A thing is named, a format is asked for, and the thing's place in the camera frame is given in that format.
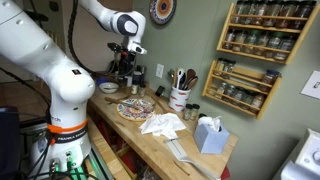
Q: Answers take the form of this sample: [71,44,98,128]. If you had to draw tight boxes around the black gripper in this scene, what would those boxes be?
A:
[117,49,138,80]

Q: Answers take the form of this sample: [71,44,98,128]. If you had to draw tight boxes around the clear spice jar black lid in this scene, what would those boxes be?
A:
[138,83,147,98]

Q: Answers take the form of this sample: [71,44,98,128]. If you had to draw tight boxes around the spice jar pale contents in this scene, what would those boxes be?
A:
[215,82,228,99]

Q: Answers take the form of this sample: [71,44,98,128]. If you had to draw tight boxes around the spice jar metal lid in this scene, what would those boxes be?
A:
[223,84,237,102]

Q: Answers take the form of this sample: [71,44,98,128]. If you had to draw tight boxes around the spice container white lid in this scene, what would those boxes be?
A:
[132,70,143,86]

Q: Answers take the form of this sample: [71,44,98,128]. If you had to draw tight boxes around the steel shaker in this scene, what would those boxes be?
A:
[139,65,147,84]

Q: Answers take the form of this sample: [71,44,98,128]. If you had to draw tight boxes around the small spice jar brown lid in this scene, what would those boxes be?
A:
[130,83,139,96]

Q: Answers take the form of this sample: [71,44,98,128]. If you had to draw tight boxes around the white ceramic bowl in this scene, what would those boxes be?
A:
[98,82,120,94]

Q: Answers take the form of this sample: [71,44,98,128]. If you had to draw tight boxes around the blue plastic bowl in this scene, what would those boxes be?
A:
[95,77,110,87]

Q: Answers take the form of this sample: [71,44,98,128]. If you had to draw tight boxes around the black digital kitchen timer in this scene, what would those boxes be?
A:
[155,85,166,98]

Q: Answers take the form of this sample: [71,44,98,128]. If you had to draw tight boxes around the colourful painted ceramic plate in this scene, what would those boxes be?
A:
[116,98,156,122]

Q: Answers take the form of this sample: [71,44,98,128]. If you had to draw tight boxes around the metal kitchen utensil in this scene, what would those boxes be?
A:
[167,68,176,84]

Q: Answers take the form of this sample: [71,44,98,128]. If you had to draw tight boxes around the white plastic slotted spoon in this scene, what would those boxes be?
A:
[175,68,186,89]

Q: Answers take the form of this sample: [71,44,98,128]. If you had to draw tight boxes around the white crock red chili print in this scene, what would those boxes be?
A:
[168,84,192,113]

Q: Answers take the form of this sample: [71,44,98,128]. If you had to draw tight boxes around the crumpled white paper towel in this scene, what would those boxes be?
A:
[138,112,187,140]

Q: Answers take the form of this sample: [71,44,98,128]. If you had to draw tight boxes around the dark wooden spoon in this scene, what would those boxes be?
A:
[185,68,197,90]

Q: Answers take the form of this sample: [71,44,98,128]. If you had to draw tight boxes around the light wooden spoon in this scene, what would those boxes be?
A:
[188,75,200,91]

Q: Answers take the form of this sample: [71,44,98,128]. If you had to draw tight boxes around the light wooden plank platform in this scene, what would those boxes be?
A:
[87,116,134,180]

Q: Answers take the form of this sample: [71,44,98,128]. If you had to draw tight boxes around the small spice jar black lid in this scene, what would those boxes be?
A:
[190,103,201,122]
[183,103,193,121]

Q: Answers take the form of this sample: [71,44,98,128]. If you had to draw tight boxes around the white slotted spatula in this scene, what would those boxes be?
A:
[163,134,222,180]

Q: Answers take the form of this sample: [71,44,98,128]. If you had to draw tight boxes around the blue tissue box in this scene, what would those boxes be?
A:
[193,115,231,155]

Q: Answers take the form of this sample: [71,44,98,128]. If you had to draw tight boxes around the herbs from Provence jar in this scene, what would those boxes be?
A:
[232,87,246,105]

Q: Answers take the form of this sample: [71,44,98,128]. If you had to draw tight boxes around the thyme spice jar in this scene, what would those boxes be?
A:
[240,90,256,109]

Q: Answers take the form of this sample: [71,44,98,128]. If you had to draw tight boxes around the glass spice jar green lid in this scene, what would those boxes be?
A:
[244,29,260,54]
[265,32,284,58]

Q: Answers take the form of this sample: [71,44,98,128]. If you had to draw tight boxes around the turmeric spice jar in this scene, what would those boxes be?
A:
[250,94,266,113]

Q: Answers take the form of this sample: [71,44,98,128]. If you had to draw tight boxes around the black computer monitor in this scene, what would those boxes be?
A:
[0,106,21,180]

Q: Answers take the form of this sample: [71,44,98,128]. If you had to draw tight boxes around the glass spice jar blue lid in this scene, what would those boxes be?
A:
[260,69,281,92]

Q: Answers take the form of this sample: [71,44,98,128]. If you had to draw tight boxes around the small wooden spice rack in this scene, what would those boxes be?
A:
[202,59,283,120]

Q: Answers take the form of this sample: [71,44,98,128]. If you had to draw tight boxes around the large wooden spice rack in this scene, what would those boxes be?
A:
[216,2,320,65]

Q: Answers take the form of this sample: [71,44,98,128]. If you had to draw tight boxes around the white electric stove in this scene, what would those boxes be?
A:
[272,128,320,180]

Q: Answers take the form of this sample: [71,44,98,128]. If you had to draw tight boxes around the metal skimmer wooden handle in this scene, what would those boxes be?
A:
[104,95,157,114]

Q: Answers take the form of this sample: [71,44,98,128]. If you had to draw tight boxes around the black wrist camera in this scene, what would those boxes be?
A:
[108,42,123,52]

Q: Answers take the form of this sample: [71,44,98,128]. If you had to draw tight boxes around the white wall outlet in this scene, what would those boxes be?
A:
[155,63,165,79]

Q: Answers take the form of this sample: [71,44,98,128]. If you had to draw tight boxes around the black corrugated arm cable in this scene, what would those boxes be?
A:
[67,0,116,77]

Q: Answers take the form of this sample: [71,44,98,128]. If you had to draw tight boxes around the dark round wall ornament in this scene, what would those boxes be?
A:
[48,0,60,13]

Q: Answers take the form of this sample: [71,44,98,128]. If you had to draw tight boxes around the black camera on stand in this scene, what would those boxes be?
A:
[24,9,50,23]

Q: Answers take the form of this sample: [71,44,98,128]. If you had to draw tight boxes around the white light switch plate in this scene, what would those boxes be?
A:
[299,69,320,100]

